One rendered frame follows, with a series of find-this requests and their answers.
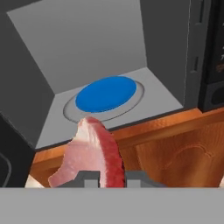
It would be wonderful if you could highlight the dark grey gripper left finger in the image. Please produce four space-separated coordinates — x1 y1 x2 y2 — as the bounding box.
59 171 101 189

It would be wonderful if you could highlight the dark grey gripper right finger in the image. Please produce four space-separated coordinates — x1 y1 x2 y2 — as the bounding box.
123 171 167 189

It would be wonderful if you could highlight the pink raw steak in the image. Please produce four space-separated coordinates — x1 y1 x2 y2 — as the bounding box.
24 115 126 189

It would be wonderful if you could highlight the microwave door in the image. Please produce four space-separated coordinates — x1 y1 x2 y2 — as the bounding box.
0 114 37 188

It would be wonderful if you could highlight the grey microwave oven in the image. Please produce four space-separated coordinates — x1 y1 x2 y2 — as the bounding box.
0 0 224 151

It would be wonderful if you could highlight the wooden cupboard door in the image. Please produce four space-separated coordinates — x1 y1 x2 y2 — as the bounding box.
135 121 224 188

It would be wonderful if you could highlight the blue plate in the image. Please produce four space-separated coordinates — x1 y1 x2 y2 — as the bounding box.
74 75 137 114

